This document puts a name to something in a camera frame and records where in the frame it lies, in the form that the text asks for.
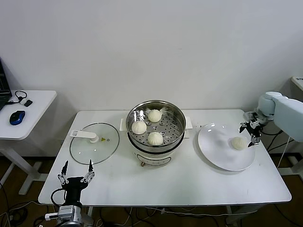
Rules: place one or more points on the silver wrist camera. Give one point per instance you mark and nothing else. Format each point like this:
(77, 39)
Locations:
(248, 116)
(64, 212)

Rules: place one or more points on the black laptop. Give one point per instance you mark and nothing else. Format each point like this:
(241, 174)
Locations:
(4, 87)

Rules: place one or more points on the white side table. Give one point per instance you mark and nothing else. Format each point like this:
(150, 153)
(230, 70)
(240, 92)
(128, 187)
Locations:
(30, 113)

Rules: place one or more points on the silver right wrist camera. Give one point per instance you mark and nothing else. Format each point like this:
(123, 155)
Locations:
(248, 116)

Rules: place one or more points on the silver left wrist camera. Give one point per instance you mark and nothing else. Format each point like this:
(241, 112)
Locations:
(64, 212)

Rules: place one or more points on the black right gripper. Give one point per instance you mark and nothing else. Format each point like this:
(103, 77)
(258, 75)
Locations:
(255, 127)

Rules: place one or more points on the white background desk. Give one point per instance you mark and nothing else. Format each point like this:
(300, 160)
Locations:
(298, 80)

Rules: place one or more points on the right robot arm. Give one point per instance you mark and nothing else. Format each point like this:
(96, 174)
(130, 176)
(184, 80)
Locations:
(286, 113)

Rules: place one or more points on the blue computer mouse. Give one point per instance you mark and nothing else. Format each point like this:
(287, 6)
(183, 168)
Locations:
(17, 117)

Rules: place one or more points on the white desk foot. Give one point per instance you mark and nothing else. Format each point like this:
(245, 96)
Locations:
(290, 171)

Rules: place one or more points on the white round plate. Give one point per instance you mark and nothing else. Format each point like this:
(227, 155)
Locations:
(213, 146)

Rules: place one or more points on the white steamed baozi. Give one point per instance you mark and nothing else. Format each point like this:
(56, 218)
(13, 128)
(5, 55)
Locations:
(239, 143)
(155, 116)
(155, 138)
(139, 127)

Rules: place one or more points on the stainless steel steamer basket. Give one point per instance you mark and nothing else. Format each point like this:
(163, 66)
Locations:
(136, 113)

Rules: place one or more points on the small black dongle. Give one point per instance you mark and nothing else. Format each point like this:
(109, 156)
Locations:
(28, 103)

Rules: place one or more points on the white electric pot base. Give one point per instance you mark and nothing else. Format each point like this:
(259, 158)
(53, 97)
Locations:
(154, 157)

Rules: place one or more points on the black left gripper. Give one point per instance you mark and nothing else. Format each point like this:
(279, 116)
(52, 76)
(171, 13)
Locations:
(73, 189)

